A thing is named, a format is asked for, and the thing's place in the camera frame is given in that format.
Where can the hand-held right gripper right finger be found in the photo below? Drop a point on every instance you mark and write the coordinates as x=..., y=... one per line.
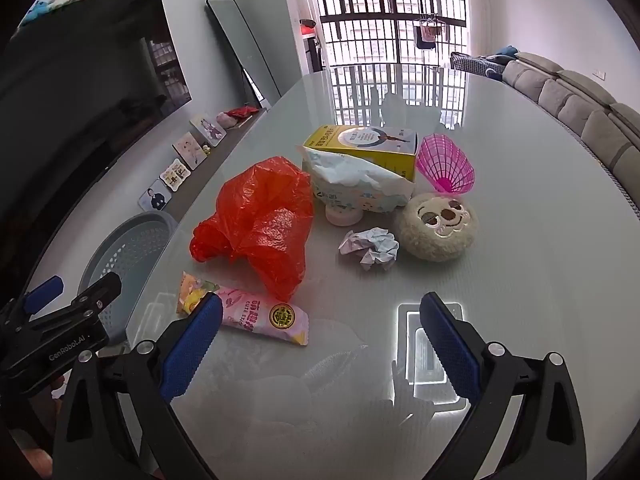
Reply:
x=450, y=345

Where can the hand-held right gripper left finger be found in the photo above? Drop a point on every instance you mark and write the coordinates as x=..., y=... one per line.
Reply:
x=192, y=345

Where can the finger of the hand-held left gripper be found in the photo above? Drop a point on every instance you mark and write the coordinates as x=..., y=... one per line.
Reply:
x=45, y=292
x=100, y=290

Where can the grey-blue perforated basket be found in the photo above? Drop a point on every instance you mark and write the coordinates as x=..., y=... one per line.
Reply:
x=130, y=250

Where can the pink snack wrapper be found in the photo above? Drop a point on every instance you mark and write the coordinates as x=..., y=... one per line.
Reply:
x=260, y=317

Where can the round beige plush toy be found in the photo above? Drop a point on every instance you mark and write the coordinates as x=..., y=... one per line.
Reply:
x=435, y=230

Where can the white paper ball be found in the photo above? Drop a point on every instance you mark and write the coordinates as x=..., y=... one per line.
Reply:
x=372, y=247

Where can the red plastic bag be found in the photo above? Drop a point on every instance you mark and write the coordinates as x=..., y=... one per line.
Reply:
x=265, y=220

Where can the white bottle cap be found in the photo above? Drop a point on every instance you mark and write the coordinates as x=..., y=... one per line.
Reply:
x=342, y=216

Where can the pink plastic shuttlecock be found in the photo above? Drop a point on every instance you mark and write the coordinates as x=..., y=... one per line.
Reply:
x=445, y=165

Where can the white wet wipes packet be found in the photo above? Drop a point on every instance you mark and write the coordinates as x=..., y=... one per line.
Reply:
x=350, y=180

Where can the grey TV cabinet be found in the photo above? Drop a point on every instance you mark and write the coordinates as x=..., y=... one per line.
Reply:
x=220, y=155

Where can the black television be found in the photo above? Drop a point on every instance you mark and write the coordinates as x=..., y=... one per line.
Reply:
x=75, y=85

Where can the yellow medicine box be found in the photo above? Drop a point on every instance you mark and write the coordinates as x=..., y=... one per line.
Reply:
x=360, y=142

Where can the red cloth item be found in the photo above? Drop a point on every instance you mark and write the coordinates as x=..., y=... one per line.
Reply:
x=241, y=112

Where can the grey sofa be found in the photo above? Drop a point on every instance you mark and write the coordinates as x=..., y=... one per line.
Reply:
x=575, y=105

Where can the blue plush toy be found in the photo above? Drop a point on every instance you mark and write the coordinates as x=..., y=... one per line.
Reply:
x=35, y=11

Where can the checkered blanket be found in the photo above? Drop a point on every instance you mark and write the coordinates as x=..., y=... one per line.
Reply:
x=475, y=64

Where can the tall leaning mirror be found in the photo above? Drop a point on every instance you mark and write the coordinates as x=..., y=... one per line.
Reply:
x=240, y=45

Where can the blue cushion toy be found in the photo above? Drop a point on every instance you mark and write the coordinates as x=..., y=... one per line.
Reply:
x=506, y=51

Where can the small hanging drying rack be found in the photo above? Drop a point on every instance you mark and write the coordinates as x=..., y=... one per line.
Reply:
x=429, y=32

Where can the dark narrow cabinet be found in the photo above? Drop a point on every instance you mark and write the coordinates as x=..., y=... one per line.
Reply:
x=314, y=55

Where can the red and black object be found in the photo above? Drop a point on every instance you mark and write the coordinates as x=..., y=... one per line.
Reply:
x=308, y=27

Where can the dark-suit portrait photo frame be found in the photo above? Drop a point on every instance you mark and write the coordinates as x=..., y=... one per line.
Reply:
x=154, y=199

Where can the ornate white photo frame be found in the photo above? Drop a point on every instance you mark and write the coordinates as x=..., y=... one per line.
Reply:
x=176, y=175

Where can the baby photo frame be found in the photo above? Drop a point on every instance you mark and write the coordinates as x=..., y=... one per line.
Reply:
x=189, y=151

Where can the child photo frame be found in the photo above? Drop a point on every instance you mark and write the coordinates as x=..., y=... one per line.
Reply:
x=209, y=130

